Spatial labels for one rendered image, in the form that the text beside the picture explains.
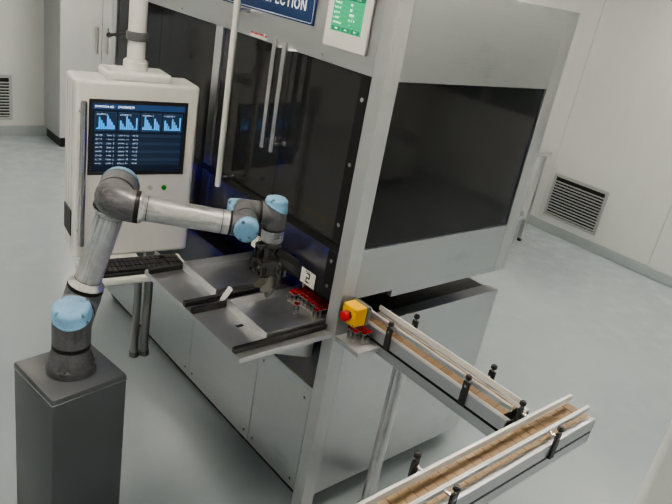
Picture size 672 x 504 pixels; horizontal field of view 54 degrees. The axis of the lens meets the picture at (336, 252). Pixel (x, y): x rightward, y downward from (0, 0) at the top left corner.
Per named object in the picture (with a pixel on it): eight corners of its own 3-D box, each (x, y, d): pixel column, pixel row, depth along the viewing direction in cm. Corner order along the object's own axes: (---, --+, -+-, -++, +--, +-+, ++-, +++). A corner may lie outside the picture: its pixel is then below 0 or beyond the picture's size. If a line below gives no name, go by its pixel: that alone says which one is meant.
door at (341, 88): (272, 202, 262) (294, 50, 239) (342, 245, 233) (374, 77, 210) (271, 202, 261) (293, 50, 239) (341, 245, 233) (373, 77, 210)
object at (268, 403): (237, 271, 476) (252, 153, 442) (452, 440, 339) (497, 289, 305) (100, 295, 411) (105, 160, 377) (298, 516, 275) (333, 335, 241)
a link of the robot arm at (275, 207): (262, 191, 215) (288, 194, 217) (258, 223, 219) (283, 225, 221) (264, 200, 208) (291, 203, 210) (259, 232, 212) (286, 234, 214)
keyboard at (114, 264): (176, 256, 295) (176, 251, 294) (187, 270, 285) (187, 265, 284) (82, 264, 273) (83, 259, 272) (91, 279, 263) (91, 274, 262)
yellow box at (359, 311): (355, 315, 241) (358, 297, 238) (368, 324, 236) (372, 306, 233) (339, 319, 236) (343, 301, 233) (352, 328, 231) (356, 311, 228)
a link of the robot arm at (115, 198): (90, 186, 183) (263, 216, 195) (96, 174, 193) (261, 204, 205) (86, 225, 187) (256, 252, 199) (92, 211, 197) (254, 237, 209)
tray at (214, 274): (252, 257, 290) (253, 250, 289) (287, 283, 273) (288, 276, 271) (182, 269, 268) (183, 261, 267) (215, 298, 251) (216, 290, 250)
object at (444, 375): (351, 338, 248) (358, 301, 242) (380, 329, 258) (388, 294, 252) (495, 447, 203) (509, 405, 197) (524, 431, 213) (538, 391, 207)
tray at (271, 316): (298, 292, 267) (299, 284, 266) (339, 322, 250) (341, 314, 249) (226, 307, 246) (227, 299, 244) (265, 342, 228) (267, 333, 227)
